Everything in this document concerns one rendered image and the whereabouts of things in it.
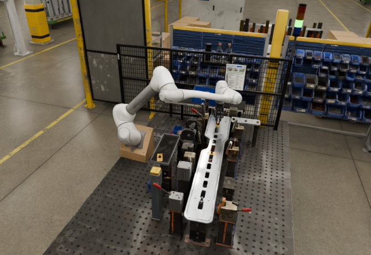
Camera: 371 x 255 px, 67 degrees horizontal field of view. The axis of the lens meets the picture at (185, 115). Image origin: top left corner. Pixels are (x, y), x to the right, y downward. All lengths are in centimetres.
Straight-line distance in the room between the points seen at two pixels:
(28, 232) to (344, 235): 319
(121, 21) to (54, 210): 269
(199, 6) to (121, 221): 753
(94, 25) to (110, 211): 313
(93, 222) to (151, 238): 46
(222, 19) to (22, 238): 745
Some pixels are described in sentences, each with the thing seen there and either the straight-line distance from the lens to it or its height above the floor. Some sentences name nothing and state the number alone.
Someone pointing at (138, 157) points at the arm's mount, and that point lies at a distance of 276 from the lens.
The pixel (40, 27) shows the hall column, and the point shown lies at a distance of 956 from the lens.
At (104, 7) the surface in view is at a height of 174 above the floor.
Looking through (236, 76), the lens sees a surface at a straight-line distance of 314.
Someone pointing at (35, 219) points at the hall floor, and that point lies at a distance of 350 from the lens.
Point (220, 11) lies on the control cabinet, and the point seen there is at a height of 102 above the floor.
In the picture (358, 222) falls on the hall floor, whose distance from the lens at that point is 372.
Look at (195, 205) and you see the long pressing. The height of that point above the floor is 100.
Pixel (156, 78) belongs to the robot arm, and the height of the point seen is 157.
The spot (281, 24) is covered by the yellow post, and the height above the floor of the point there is 188.
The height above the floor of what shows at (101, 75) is 64.
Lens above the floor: 244
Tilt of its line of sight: 30 degrees down
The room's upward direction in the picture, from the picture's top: 2 degrees clockwise
